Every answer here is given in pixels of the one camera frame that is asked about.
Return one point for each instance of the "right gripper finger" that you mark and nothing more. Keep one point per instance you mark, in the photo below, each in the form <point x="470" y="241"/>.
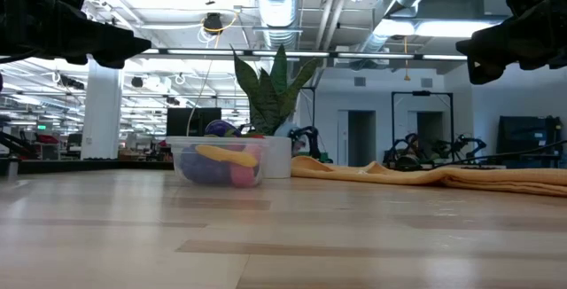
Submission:
<point x="491" y="49"/>

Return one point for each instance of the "black frame stand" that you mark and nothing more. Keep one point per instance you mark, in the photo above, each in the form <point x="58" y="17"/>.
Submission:
<point x="421" y="93"/>

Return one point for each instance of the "white building column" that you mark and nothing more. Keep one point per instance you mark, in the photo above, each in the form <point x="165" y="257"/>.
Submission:
<point x="102" y="111"/>

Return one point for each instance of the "background black robot arm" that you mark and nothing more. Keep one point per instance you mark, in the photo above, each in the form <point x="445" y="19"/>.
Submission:
<point x="308" y="138"/>

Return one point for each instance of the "black cabinet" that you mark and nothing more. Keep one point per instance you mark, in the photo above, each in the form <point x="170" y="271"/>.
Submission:
<point x="527" y="138"/>

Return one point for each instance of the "black background monitor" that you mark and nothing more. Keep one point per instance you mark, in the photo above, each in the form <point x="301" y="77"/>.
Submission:
<point x="177" y="122"/>

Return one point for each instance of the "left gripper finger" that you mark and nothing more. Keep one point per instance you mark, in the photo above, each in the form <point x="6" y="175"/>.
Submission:
<point x="117" y="47"/>

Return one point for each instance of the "yellow folded cloth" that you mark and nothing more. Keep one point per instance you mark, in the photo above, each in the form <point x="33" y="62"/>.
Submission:
<point x="509" y="182"/>

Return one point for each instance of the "purple toy eggplant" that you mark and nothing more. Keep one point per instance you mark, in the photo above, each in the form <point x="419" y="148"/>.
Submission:
<point x="199" y="171"/>

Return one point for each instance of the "green snake plant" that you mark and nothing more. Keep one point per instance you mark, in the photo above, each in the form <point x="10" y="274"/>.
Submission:
<point x="266" y="103"/>

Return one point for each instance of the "overhead light bar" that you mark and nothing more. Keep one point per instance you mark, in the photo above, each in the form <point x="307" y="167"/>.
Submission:
<point x="354" y="55"/>

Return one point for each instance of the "background black robot arms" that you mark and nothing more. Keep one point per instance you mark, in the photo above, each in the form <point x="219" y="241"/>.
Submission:
<point x="398" y="160"/>

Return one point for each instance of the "black ceiling device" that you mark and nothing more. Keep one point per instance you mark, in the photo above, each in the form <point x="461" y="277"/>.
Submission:
<point x="213" y="23"/>

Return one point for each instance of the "clear plastic tupperware container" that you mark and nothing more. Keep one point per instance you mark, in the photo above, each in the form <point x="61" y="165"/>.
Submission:
<point x="190" y="140"/>

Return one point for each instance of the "yellow toy corn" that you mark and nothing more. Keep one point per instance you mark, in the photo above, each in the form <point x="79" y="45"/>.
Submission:
<point x="230" y="156"/>

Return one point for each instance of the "pink toy raspberry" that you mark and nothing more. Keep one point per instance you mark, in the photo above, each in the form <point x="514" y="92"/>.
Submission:
<point x="243" y="177"/>

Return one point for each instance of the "white plant pot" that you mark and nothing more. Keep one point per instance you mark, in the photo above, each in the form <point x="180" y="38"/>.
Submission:
<point x="279" y="156"/>

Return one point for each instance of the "black table frame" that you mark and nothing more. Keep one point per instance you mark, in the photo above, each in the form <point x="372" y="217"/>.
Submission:
<point x="88" y="167"/>

